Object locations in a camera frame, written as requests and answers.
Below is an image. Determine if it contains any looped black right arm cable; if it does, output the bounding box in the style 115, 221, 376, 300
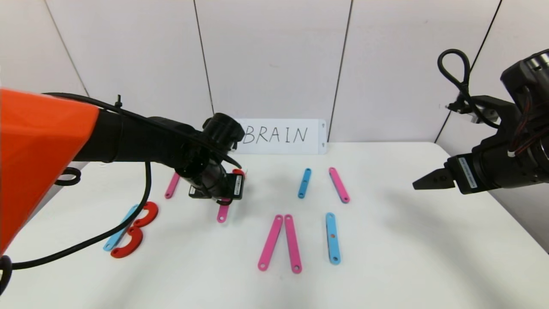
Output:
437, 49, 500, 128

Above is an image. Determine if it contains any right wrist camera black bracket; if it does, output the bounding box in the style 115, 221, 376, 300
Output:
445, 95, 515, 125

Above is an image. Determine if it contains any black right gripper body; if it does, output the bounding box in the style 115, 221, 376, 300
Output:
443, 134, 532, 195

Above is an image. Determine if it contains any white sign reading BRAIN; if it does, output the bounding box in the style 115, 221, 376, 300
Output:
234, 119, 327, 155

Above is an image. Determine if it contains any pink bar with holes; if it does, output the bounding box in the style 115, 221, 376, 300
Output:
165, 173, 181, 200
217, 200, 232, 224
328, 167, 350, 204
257, 214, 284, 272
284, 214, 303, 274

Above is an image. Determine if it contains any short blue flat bar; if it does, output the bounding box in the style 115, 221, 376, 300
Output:
297, 168, 312, 199

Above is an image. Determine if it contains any blue bar with orange hole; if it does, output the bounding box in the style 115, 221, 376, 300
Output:
325, 212, 341, 265

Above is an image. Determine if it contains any long light blue flat bar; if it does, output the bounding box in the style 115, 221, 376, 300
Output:
103, 204, 140, 252

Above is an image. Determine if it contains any large red arc piece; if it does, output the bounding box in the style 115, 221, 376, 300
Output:
134, 201, 160, 228
111, 226, 145, 258

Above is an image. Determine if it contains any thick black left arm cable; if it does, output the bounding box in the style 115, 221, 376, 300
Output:
0, 161, 153, 297

